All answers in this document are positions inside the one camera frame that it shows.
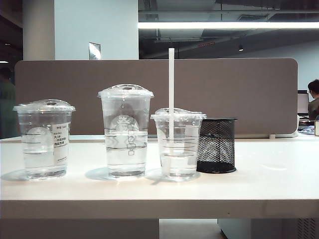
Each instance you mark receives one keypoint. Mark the white divider foot bracket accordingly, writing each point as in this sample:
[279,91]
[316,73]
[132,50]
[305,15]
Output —
[272,136]

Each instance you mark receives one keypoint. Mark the black mesh pen holder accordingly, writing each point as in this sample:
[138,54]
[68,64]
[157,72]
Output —
[221,149]

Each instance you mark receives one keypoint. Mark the white computer monitor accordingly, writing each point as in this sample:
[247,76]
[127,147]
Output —
[302,102]

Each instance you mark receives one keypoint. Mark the small clear plastic cup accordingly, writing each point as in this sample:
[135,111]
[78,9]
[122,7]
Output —
[182,164]

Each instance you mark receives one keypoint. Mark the white drinking straw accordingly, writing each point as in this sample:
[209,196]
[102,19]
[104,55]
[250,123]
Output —
[171,82]

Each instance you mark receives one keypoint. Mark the small beige box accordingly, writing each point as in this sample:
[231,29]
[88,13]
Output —
[316,128]

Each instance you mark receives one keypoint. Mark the tall clear plastic cup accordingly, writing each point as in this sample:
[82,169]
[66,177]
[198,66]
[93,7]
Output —
[124,154]

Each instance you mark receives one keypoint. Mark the brown desk divider panel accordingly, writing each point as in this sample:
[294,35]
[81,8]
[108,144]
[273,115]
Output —
[224,82]

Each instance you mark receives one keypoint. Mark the seated person with dark hair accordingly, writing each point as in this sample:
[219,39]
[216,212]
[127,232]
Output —
[314,104]

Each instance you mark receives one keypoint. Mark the clear cup with white label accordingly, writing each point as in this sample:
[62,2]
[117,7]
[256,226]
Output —
[39,159]

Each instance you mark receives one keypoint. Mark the long white ceiling light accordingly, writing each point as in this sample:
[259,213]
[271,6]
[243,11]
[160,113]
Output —
[224,25]

